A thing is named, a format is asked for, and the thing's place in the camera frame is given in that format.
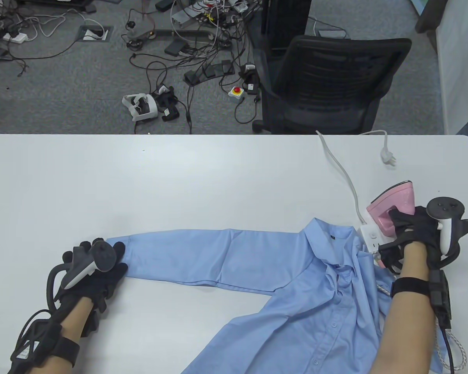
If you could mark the white partition panel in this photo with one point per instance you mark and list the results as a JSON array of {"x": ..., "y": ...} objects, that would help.
[{"x": 460, "y": 58}]

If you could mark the person's left forearm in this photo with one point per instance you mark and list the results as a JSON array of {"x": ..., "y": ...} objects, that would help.
[{"x": 70, "y": 323}]

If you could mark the white table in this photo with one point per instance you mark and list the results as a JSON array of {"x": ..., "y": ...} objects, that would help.
[{"x": 179, "y": 175}]

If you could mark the black flat power adapter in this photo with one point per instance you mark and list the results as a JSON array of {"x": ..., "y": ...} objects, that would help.
[
  {"x": 226, "y": 67},
  {"x": 193, "y": 77},
  {"x": 210, "y": 71}
]

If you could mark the black mesh office chair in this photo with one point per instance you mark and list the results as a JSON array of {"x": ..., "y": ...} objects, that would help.
[{"x": 335, "y": 78}]

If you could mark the pink electric iron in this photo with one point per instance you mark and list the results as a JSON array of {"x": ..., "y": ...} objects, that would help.
[{"x": 394, "y": 198}]

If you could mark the light blue long-sleeve shirt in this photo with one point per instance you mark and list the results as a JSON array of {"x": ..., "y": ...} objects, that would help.
[{"x": 296, "y": 292}]

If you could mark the black handheld controller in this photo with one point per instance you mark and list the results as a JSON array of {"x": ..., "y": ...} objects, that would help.
[
  {"x": 167, "y": 96},
  {"x": 171, "y": 114}
]

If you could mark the white VR headset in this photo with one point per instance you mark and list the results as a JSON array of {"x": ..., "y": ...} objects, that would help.
[{"x": 146, "y": 107}]

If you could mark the grey flat device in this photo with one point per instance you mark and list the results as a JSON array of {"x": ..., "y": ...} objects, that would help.
[{"x": 331, "y": 34}]

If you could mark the person's right forearm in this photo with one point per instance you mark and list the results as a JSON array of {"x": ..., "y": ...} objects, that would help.
[{"x": 405, "y": 331}]

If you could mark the red emergency stop button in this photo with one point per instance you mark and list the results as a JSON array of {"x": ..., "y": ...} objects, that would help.
[{"x": 236, "y": 93}]

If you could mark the black desk foot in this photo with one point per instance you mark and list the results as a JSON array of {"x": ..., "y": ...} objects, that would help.
[{"x": 62, "y": 4}]

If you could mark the dark grey panel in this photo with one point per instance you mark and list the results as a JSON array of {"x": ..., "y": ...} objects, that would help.
[{"x": 429, "y": 15}]

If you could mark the white floor power strip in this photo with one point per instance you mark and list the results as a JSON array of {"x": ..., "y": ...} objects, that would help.
[{"x": 17, "y": 37}]

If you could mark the black and white controller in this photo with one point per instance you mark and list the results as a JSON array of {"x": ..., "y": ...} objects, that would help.
[
  {"x": 446, "y": 206},
  {"x": 105, "y": 255}
]

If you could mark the grey floor socket box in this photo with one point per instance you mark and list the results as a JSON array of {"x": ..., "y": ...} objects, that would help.
[{"x": 107, "y": 35}]

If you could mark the grey desk leg base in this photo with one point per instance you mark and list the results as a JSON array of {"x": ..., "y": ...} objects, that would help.
[{"x": 179, "y": 34}]

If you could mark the black computer tower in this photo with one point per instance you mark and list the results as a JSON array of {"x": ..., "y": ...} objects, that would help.
[{"x": 284, "y": 23}]

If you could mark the white black handheld scanner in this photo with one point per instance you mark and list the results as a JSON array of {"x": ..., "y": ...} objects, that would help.
[{"x": 250, "y": 82}]

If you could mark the person's right hand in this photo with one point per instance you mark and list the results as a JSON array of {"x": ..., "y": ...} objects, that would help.
[{"x": 417, "y": 230}]

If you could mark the person's left hand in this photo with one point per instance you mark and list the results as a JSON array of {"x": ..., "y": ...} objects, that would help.
[{"x": 109, "y": 280}]

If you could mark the silver aluminium profile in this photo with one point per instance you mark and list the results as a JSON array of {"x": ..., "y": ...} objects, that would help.
[{"x": 187, "y": 17}]

